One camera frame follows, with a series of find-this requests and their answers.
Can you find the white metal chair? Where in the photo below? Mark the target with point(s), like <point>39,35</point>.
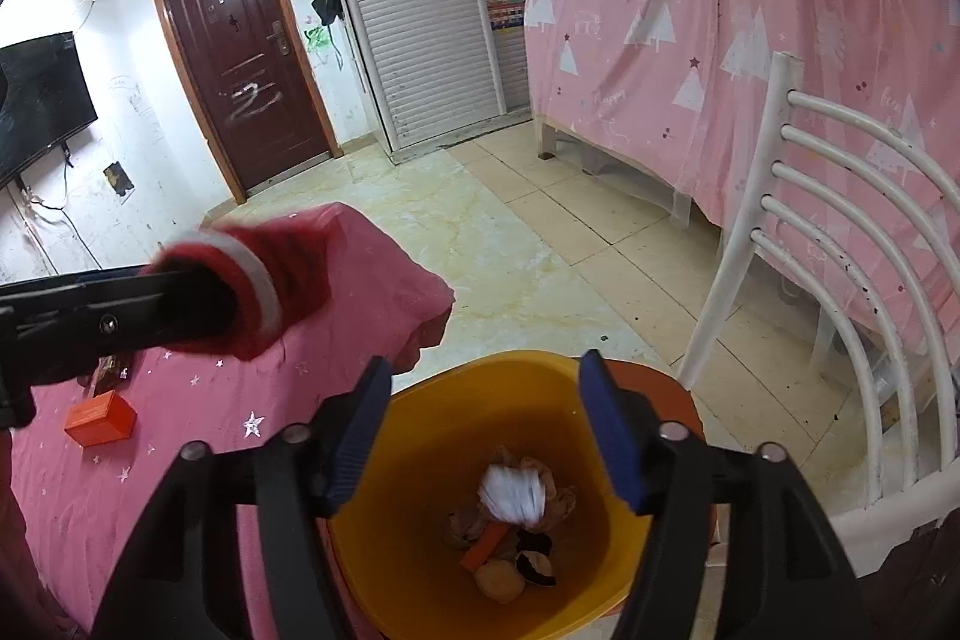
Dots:
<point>735,250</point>

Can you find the brown door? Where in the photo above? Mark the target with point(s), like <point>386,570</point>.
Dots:
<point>232,48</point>

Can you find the wooden bed frame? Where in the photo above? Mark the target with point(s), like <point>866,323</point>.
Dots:
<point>592,149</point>

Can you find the white paper wrapper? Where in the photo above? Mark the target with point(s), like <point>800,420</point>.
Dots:
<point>514,494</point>

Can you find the pink and black sock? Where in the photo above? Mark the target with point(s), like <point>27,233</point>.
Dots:
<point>536,563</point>

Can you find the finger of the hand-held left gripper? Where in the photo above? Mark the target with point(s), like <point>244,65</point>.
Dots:
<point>150,325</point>
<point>90,284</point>

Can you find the lavender sock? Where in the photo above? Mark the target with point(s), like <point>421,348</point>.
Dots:
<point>461,526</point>

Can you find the beige sock ball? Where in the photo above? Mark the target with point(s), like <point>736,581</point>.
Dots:
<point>499,581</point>

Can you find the small black hanging bag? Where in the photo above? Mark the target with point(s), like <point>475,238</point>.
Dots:
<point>328,4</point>

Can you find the black wall socket box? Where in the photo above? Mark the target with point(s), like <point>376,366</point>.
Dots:
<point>120,179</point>

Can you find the red sock with white trim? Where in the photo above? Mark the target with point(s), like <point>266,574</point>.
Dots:
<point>292,280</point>

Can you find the dark brown packet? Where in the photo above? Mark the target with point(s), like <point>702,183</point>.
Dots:
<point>112,374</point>

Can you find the white shutter wardrobe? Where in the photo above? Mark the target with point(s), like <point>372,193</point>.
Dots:
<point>420,48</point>

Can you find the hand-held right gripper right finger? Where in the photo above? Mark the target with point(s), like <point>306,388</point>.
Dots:
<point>611,437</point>

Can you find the wall-mounted black television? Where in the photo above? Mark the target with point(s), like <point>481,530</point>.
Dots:
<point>37,100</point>

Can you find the yellow plastic bin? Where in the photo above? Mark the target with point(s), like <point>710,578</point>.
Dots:
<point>450,430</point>

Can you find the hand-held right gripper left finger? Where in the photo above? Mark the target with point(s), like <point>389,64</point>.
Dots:
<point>360,445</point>

